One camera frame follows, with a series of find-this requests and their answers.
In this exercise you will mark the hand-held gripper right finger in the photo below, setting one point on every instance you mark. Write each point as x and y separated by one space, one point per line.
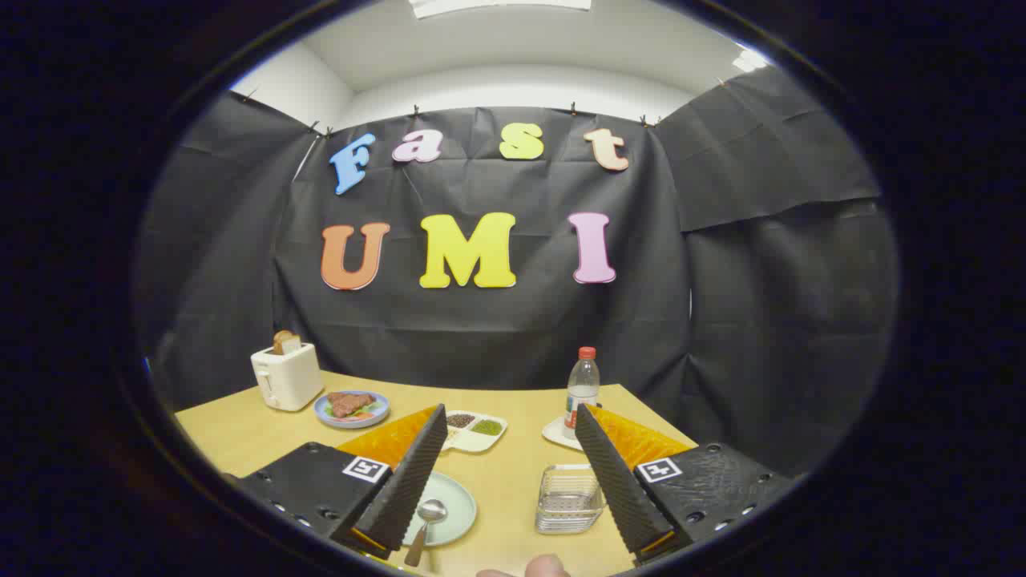
613 481

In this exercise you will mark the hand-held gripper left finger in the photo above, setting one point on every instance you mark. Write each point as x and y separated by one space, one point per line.
405 481

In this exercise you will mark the light green plate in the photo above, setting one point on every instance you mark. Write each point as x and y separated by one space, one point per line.
457 501

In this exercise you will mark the white square coaster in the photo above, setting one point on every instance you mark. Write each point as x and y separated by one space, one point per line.
555 434

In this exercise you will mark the white divided tray with beans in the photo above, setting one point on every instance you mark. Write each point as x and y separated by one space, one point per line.
474 429

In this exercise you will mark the steak with vegetables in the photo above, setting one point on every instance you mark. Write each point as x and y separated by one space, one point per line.
350 403

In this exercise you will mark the clear red-capped water bottle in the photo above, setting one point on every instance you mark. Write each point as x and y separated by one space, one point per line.
582 389

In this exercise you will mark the blue plate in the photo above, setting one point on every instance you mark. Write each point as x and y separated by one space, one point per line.
325 415

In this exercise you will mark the cream toaster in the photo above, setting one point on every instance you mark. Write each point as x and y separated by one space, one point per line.
287 378

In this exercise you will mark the black backdrop cloth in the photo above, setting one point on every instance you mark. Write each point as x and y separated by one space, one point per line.
497 336

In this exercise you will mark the brown bread slice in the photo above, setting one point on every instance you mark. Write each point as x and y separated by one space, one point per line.
285 341

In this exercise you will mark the ceiling light panel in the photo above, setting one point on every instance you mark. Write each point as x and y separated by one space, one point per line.
497 5

